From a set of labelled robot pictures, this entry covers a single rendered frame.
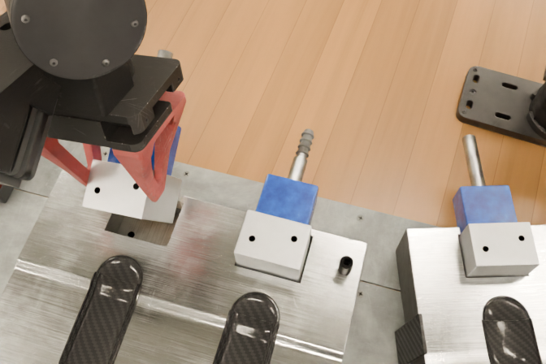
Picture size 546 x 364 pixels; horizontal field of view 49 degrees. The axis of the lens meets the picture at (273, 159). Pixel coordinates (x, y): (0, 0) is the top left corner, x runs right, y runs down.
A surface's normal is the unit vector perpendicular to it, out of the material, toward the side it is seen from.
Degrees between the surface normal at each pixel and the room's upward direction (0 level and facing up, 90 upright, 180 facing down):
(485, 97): 0
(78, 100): 71
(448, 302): 0
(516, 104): 0
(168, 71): 21
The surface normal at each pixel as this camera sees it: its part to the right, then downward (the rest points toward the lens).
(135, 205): -0.26, -0.16
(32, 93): 0.94, 0.15
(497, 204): -0.01, -0.47
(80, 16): 0.42, 0.57
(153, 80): -0.08, -0.75
